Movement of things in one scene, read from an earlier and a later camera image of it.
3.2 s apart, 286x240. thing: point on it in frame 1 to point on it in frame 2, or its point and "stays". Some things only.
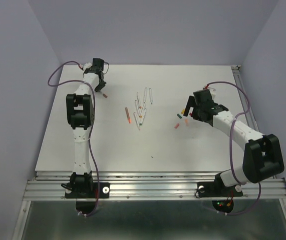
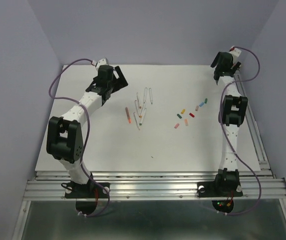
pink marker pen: (134, 113) stays
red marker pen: (136, 105) stays
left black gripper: (98, 88) to (119, 82)
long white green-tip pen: (141, 119) stays
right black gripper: (192, 102) to (234, 67)
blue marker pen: (145, 94) stays
